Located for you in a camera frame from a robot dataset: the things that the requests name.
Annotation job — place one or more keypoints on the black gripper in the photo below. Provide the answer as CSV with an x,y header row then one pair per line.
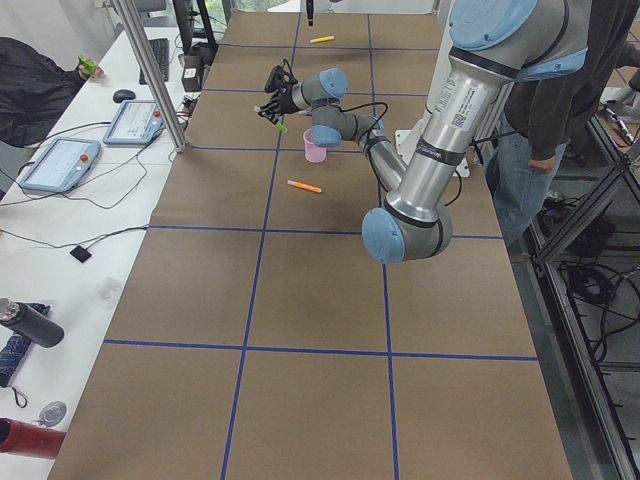
x,y
283,103

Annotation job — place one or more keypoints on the orange marker pen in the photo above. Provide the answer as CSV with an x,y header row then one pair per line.
x,y
304,186

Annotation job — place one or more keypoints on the yellow marker pen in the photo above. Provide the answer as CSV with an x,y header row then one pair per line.
x,y
322,39

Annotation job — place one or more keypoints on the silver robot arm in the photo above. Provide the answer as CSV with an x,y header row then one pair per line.
x,y
493,43

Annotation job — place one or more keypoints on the pink mesh pen holder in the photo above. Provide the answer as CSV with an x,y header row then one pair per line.
x,y
312,152

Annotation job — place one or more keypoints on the black keyboard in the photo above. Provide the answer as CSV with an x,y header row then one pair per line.
x,y
160,49

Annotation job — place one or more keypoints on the far teach pendant tablet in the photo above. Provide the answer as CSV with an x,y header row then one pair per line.
x,y
136,123

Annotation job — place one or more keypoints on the teach pendant tablet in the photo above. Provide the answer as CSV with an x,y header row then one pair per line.
x,y
136,123
62,165

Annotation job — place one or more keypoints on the black computer mouse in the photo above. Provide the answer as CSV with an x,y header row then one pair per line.
x,y
122,95

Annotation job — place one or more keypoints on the near teach pendant tablet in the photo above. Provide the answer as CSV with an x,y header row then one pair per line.
x,y
62,165

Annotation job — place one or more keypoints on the small black box device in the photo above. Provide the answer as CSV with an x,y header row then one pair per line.
x,y
80,253

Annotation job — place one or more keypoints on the person in dark hoodie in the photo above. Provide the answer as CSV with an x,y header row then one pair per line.
x,y
539,118

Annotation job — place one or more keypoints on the black water bottle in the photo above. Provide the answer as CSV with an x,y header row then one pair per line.
x,y
31,321

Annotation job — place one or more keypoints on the folded dark blue umbrella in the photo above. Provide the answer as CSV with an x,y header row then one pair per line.
x,y
14,351

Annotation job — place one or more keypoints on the red water bottle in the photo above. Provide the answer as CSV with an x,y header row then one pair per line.
x,y
25,439

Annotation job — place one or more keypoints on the aluminium frame post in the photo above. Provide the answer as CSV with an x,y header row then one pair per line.
x,y
136,34

